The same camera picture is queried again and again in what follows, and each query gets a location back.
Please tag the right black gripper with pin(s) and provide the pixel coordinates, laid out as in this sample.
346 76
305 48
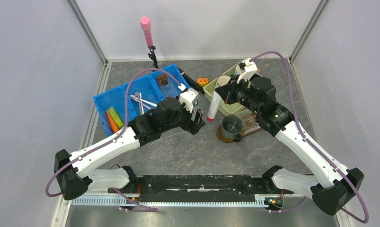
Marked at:
227 91

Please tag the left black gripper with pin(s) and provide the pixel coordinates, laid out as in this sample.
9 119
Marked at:
193 126

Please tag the white toothpaste tube red cap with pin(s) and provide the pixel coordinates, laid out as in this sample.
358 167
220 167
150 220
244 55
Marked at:
214 106

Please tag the dark grey mug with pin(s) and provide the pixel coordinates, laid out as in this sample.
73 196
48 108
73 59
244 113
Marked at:
231 127

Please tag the clear plastic toothbrush holder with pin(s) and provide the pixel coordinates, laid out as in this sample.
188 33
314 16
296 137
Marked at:
249 125

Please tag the brown oval wooden tray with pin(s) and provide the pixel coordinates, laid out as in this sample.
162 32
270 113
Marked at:
240 114

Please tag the green toothpaste tube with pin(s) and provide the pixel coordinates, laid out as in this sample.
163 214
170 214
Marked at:
115 117

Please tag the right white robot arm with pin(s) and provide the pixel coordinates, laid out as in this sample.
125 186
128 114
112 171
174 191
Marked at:
332 184

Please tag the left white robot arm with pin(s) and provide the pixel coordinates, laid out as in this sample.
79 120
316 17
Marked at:
78 172

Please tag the grey toothbrush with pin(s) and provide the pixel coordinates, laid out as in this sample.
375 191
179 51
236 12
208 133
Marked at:
141 107

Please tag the white toothbrush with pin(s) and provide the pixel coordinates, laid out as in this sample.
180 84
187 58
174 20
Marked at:
143 101

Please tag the orange toothpaste tube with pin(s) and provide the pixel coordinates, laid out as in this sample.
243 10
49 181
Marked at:
113 125

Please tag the white mug brown rim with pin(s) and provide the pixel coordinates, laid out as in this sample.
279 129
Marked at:
222 80

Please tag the green plastic basket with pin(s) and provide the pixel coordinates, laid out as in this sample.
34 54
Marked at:
223 108

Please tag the light blue mug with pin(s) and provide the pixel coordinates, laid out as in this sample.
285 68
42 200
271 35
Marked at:
239 69

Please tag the orange yellow toy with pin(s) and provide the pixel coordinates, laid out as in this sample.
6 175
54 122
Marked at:
202 82

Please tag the black cylinder marker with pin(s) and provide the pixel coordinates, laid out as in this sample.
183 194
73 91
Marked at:
193 84

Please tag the blue compartment bin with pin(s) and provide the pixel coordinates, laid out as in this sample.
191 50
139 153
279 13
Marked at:
146 84

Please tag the pink microphone on stand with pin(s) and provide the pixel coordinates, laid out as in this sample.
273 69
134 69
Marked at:
145 24

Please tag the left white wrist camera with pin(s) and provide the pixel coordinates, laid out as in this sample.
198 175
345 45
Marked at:
189 98

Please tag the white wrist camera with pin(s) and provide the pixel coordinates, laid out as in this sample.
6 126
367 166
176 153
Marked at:
189 98
250 69

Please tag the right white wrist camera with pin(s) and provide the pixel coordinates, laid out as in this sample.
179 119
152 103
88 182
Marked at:
250 69

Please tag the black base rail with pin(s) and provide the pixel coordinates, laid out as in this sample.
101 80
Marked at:
149 192

